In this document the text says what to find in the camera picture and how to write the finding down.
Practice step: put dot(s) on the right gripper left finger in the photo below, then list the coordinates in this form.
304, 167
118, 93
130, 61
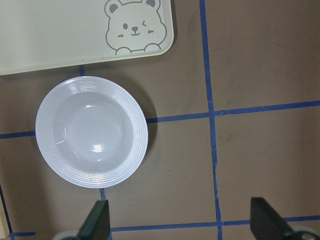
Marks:
97, 224

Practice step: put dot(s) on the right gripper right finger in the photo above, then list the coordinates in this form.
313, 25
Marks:
266, 223

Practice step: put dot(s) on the white round plate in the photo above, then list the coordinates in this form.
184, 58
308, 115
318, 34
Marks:
91, 132

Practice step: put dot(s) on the cream bear tray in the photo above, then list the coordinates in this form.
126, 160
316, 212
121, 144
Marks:
46, 34

